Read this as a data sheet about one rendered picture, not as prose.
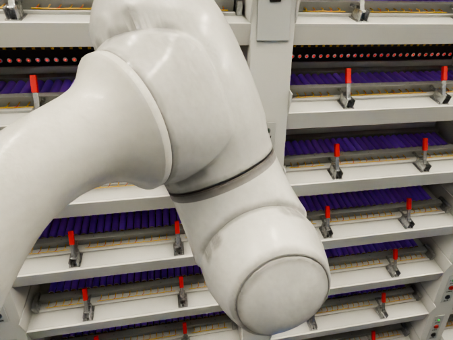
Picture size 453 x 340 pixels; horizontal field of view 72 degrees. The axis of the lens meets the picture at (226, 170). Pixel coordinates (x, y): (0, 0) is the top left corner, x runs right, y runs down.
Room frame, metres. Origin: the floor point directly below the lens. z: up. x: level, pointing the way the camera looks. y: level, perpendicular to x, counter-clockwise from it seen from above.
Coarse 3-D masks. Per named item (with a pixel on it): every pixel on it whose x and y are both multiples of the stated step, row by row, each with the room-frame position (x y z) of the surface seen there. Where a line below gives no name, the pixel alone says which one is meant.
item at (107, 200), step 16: (96, 192) 0.67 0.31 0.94; (112, 192) 0.68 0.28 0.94; (128, 192) 0.68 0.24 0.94; (144, 192) 0.68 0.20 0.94; (160, 192) 0.68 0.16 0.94; (64, 208) 0.63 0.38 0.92; (80, 208) 0.64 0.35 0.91; (96, 208) 0.65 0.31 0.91; (112, 208) 0.66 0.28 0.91; (128, 208) 0.67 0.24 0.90; (144, 208) 0.67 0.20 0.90; (160, 208) 0.68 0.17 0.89
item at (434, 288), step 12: (444, 240) 0.87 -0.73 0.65; (444, 252) 0.85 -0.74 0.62; (444, 276) 0.83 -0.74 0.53; (432, 288) 0.85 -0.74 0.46; (444, 288) 0.84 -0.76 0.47; (432, 300) 0.84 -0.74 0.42; (432, 312) 0.83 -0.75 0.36; (444, 312) 0.84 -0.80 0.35; (420, 324) 0.85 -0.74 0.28; (444, 324) 0.85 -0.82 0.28; (420, 336) 0.84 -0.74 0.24
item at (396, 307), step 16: (384, 288) 0.90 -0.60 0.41; (400, 288) 0.91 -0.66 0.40; (416, 288) 0.90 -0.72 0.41; (336, 304) 0.84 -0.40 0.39; (352, 304) 0.85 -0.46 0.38; (368, 304) 0.86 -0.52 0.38; (384, 304) 0.82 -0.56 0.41; (400, 304) 0.86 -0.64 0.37; (416, 304) 0.86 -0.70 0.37; (432, 304) 0.83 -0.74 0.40; (320, 320) 0.79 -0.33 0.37; (336, 320) 0.79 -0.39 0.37; (352, 320) 0.80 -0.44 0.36; (368, 320) 0.80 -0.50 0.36; (384, 320) 0.80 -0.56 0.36; (400, 320) 0.82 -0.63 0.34; (272, 336) 0.74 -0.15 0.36; (288, 336) 0.74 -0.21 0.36; (304, 336) 0.75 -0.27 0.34; (320, 336) 0.77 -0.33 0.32
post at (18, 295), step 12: (12, 288) 0.61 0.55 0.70; (24, 288) 0.66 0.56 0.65; (12, 300) 0.60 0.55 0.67; (24, 300) 0.64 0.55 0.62; (12, 312) 0.60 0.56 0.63; (0, 324) 0.59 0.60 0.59; (12, 324) 0.60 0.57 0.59; (0, 336) 0.59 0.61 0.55; (12, 336) 0.59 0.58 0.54; (24, 336) 0.60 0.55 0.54
